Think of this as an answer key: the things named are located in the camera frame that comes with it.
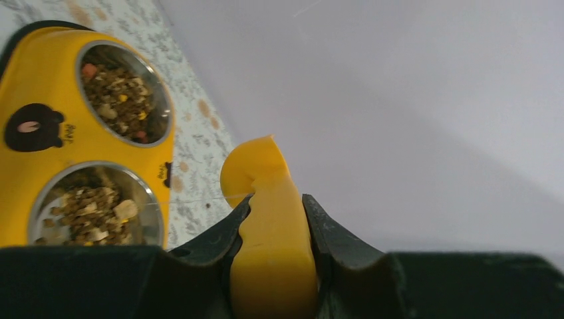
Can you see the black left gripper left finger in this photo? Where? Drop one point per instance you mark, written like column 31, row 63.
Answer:
column 135, row 281

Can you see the yellow plastic scoop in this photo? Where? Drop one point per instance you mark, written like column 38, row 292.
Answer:
column 273, row 275

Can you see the yellow double pet bowl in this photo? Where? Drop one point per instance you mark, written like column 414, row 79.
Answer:
column 87, row 131

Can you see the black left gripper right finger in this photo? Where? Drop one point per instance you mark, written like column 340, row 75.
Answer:
column 360, row 281

